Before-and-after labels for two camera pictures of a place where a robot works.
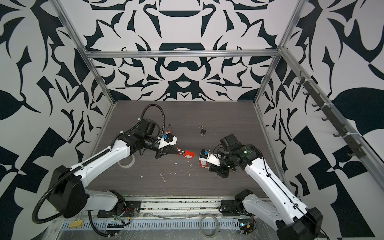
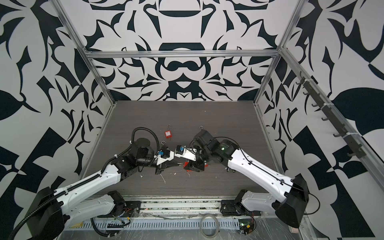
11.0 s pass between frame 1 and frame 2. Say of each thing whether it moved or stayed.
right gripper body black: moved
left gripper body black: moved
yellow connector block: stayed
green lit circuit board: stayed
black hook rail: stayed
